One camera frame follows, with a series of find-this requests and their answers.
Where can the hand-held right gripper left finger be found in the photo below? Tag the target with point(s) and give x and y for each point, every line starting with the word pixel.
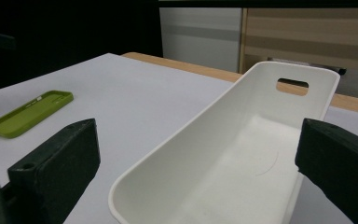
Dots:
pixel 62 165

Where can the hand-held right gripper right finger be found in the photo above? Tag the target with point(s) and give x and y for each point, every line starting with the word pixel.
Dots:
pixel 341 168

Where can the green phone case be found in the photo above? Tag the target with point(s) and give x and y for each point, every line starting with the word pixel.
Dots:
pixel 28 115

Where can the white plastic basket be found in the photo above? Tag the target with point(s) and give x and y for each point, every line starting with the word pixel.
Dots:
pixel 230 161

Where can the dark curtain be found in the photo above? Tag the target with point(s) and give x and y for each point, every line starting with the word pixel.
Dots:
pixel 71 28

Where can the striped wooden panel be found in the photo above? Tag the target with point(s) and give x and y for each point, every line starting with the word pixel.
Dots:
pixel 310 34

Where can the white cabinet panel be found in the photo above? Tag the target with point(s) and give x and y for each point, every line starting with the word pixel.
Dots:
pixel 200 37

